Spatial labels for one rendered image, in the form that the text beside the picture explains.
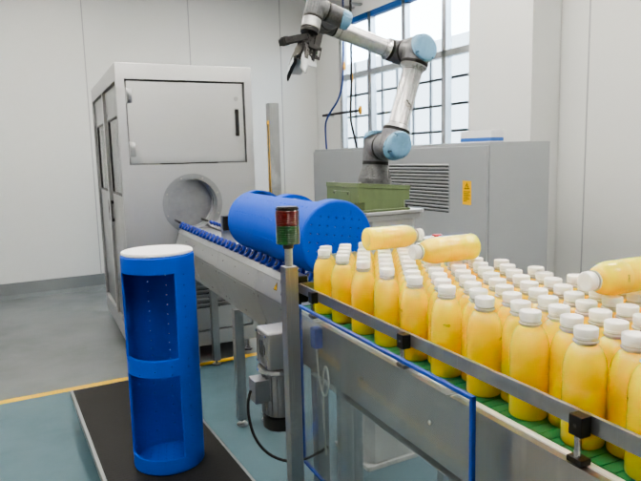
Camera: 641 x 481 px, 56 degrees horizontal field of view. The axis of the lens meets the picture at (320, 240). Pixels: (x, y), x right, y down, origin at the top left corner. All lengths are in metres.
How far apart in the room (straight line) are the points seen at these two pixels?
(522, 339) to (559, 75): 3.96
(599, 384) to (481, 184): 2.69
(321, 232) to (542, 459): 1.23
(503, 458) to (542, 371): 0.17
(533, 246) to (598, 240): 0.90
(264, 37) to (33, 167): 3.06
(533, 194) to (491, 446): 2.84
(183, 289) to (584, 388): 1.67
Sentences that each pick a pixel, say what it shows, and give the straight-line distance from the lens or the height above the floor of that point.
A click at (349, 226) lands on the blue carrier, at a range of 2.17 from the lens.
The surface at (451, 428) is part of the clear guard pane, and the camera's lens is 1.24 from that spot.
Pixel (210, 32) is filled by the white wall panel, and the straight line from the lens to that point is 7.56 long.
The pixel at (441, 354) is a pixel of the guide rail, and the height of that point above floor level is 0.96.
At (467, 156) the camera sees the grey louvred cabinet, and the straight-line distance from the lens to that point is 3.78.
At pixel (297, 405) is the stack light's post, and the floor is 0.71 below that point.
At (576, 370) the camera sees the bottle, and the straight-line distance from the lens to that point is 1.08.
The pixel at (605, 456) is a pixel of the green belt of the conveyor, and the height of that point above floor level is 0.90.
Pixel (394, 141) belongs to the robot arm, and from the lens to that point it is 2.54.
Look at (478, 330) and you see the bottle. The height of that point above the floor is 1.04.
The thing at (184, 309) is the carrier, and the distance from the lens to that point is 2.43.
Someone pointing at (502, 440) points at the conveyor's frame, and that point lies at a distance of 1.21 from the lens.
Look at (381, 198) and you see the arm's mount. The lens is 2.57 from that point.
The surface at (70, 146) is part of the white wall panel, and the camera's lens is 7.06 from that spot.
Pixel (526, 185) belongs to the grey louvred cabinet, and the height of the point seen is 1.18.
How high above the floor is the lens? 1.39
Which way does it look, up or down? 8 degrees down
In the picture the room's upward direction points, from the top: 1 degrees counter-clockwise
